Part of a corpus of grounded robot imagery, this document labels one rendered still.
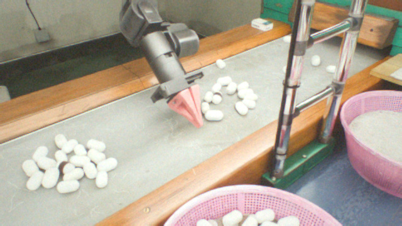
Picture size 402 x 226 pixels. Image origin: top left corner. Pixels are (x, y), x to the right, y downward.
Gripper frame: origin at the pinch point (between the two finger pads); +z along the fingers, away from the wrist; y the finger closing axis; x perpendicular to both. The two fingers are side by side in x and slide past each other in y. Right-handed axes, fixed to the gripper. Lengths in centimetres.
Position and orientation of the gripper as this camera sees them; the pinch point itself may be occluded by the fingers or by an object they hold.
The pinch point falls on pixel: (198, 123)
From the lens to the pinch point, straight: 66.2
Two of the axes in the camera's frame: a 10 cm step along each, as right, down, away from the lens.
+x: -4.3, 3.6, 8.3
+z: 4.9, 8.6, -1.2
